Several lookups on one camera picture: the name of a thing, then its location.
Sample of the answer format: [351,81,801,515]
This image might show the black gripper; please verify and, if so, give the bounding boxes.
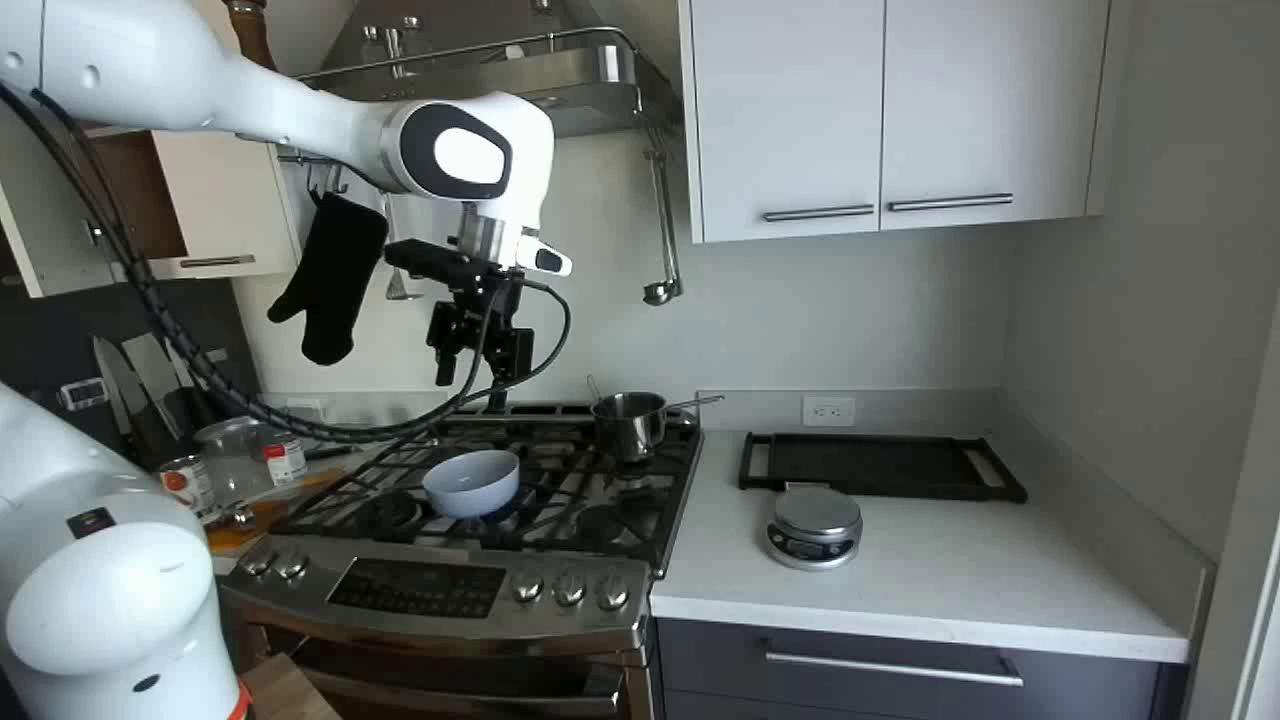
[425,262,538,391]

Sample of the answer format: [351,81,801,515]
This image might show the kitchen knives on rack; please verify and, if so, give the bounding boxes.
[84,326,197,453]

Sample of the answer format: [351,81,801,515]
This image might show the pale blue bowl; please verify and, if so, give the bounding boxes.
[421,449,524,523]

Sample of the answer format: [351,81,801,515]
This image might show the small steel pot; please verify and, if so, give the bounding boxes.
[593,387,727,466]

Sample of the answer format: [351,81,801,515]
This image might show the black oven mitt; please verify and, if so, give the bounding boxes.
[263,187,391,369]

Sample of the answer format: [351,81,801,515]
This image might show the stainless steel gas stove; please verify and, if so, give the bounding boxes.
[214,395,708,720]

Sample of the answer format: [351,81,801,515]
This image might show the hanging steel utensil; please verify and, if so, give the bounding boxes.
[640,125,689,308]

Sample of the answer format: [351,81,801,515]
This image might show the stainless steel counter panel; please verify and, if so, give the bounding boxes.
[306,0,683,144]

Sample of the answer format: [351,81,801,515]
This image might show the black tray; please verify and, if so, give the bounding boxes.
[737,426,1030,507]

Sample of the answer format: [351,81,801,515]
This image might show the dark grey base drawer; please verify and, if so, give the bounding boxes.
[651,615,1188,720]

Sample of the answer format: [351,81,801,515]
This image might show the steel oven door handle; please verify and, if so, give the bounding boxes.
[218,601,644,673]

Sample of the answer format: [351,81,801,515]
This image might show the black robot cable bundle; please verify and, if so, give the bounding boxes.
[0,76,575,453]

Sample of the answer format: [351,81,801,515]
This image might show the open wooden wall cabinet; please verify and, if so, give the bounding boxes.
[0,119,306,304]

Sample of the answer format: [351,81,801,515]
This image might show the white wall outlet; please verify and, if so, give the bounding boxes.
[802,391,859,426]

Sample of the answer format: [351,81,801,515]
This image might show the steel cabinet door handle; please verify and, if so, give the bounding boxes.
[883,187,1014,215]
[755,198,877,226]

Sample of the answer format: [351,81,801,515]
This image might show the white wall cabinet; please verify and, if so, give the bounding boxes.
[676,0,1115,247]

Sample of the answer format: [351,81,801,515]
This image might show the steel drawer handle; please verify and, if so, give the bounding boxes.
[759,644,1027,691]

